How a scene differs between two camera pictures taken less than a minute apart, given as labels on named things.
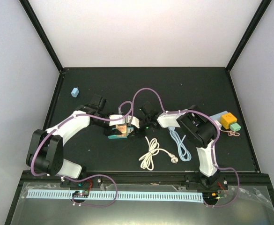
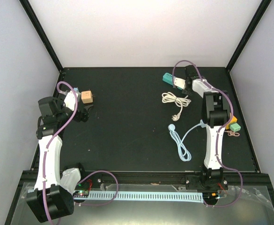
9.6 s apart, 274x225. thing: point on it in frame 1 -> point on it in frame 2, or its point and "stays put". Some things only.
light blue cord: x=183 y=153 stays put
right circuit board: x=210 y=197 stays put
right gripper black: x=138 y=134 -> x=188 y=93
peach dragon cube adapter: x=122 y=129 -> x=86 y=97
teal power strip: x=129 y=131 -> x=168 y=78
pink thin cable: x=231 y=133 stays put
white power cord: x=147 y=161 -> x=167 y=97
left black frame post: x=28 y=9 stays put
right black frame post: x=259 y=13 stays put
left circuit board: x=80 y=194 stays put
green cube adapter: x=235 y=127 stays put
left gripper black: x=109 y=131 -> x=85 y=115
